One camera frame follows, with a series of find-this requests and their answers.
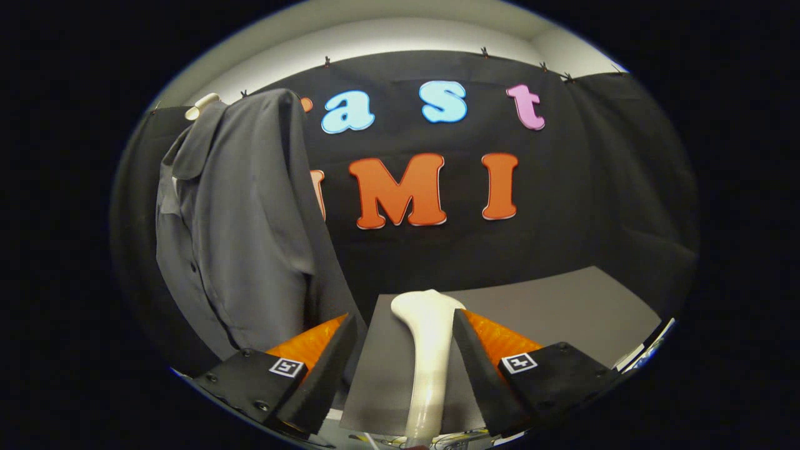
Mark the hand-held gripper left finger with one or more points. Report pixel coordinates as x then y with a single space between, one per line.
328 375

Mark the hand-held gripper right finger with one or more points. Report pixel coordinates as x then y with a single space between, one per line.
484 381

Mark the cream garment steamer head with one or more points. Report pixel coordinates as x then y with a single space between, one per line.
428 350

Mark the dark grey button shirt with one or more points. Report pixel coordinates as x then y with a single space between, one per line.
250 219

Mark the cream clothes hanger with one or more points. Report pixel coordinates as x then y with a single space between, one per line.
200 106

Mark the grey cabinet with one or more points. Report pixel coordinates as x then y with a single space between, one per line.
562 312

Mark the black backdrop cloth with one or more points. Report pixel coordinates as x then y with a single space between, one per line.
562 219

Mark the row of black clips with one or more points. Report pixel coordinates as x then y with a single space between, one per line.
484 51

